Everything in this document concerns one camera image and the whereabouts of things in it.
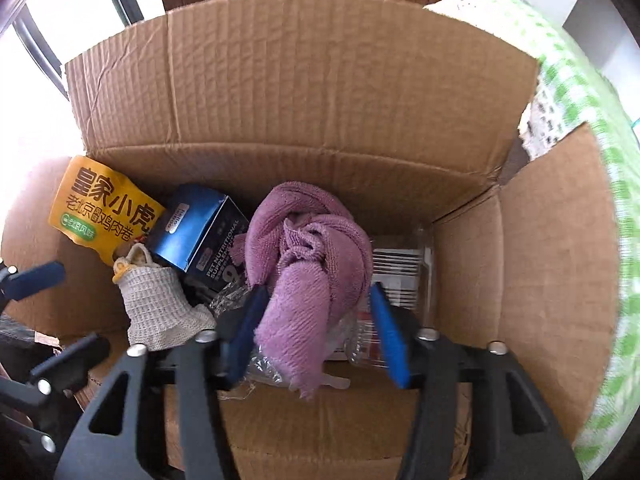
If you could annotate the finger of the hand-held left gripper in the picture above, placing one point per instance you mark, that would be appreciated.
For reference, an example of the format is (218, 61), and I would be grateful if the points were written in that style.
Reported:
(37, 280)
(75, 360)

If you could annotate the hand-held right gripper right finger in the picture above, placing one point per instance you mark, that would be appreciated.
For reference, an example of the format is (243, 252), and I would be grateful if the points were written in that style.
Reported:
(390, 335)

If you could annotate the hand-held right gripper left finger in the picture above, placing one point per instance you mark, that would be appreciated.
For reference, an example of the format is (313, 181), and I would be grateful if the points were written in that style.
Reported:
(247, 335)

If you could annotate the clear plastic container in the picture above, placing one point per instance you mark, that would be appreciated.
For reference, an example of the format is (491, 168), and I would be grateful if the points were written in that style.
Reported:
(405, 270)

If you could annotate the white mesh pouch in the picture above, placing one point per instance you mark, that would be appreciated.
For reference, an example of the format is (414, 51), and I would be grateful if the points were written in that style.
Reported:
(155, 305)

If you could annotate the purple towel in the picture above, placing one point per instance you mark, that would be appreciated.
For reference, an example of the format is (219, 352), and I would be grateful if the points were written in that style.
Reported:
(310, 260)

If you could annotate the yellow snack bag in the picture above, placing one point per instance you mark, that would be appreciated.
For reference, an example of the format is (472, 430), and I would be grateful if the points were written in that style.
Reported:
(100, 200)

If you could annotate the blue cardboard carton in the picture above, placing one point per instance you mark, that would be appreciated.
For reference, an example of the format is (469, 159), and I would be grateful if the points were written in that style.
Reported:
(195, 230)

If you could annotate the brown cardboard box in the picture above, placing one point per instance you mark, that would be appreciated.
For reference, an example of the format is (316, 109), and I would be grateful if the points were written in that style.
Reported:
(300, 100)

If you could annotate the clear plastic wrap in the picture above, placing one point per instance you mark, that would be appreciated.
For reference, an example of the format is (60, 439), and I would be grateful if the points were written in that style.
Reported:
(227, 302)

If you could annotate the green checked tablecloth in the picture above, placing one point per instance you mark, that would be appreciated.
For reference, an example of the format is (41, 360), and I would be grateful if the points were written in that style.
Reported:
(620, 210)

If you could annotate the black window frame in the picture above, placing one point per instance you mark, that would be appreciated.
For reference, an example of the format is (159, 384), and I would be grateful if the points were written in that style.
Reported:
(30, 25)

